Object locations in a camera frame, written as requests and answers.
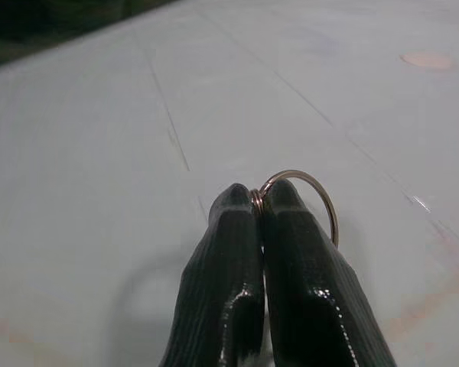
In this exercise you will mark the white table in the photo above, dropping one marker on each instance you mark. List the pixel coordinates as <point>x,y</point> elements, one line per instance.
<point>99,191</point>

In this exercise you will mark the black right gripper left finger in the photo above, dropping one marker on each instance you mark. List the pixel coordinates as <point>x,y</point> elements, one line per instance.
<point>225,267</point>

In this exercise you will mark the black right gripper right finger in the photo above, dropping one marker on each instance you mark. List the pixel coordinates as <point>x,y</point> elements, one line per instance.
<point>306,275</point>

